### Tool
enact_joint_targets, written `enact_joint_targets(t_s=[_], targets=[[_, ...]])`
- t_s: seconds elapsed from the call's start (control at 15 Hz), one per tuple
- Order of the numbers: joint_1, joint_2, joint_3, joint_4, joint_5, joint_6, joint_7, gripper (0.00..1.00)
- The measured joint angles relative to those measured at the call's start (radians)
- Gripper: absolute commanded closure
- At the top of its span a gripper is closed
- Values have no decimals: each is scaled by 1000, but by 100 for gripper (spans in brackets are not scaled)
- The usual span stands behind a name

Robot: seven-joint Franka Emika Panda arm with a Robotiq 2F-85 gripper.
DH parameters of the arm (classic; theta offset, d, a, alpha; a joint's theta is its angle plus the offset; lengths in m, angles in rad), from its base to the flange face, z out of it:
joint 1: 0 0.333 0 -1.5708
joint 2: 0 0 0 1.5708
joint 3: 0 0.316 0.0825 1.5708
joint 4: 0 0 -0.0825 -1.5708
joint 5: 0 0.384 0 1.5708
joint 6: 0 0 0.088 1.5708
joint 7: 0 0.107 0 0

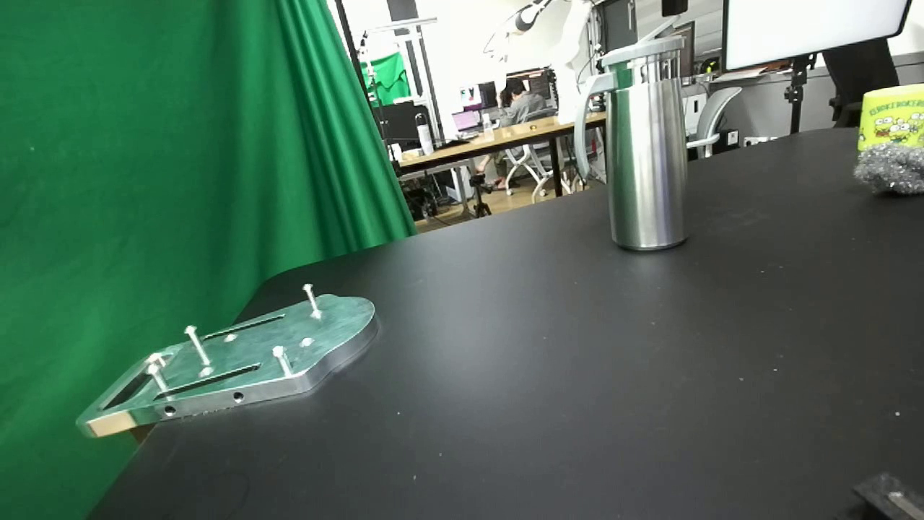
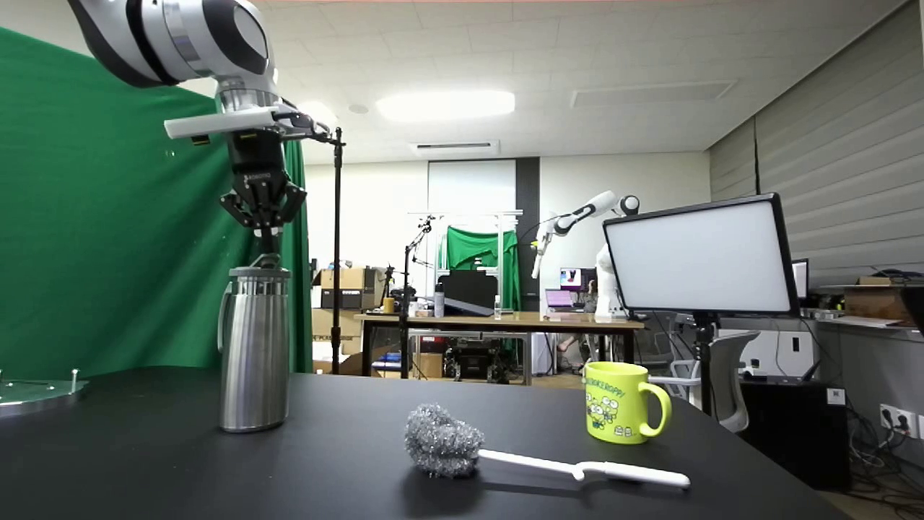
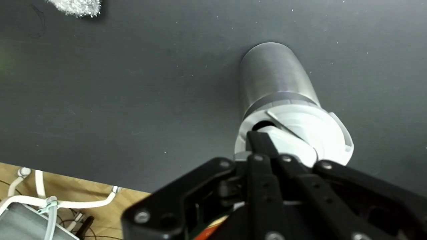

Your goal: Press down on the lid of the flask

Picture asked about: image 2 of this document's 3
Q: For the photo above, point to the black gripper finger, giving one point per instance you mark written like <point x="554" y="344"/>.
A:
<point x="241" y="208"/>
<point x="284" y="207"/>

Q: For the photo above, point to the white board monitor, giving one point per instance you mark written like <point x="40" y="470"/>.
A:
<point x="704" y="257"/>

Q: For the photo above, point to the green curtain backdrop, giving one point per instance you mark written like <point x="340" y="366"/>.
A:
<point x="116" y="241"/>

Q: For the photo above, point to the stainless steel flask with lid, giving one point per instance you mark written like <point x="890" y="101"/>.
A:
<point x="256" y="355"/>

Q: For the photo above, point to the yellow-green printed mug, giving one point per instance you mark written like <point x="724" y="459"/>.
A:
<point x="617" y="405"/>

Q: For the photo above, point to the silver screw on plate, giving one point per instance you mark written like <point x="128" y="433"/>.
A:
<point x="74" y="380"/>

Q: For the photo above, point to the black light stand pole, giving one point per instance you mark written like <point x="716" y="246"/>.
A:
<point x="337" y="249"/>

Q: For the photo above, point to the white wall power outlet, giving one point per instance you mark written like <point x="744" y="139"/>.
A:
<point x="897" y="416"/>

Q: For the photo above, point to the wooden background table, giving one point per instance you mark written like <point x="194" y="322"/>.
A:
<point x="500" y="322"/>

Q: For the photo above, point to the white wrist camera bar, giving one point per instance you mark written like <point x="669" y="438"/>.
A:
<point x="226" y="123"/>

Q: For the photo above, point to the black computer tower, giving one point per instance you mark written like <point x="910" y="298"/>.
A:
<point x="798" y="433"/>

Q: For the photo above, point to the ceiling light panel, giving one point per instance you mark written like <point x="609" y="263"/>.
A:
<point x="447" y="104"/>

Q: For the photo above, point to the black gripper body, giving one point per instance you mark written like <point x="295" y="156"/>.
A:
<point x="259" y="163"/>

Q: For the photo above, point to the small background green screen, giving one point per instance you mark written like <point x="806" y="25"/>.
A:
<point x="473" y="249"/>

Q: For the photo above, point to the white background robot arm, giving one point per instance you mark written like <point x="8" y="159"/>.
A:
<point x="578" y="218"/>

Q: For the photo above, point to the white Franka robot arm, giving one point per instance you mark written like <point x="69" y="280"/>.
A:
<point x="176" y="38"/>

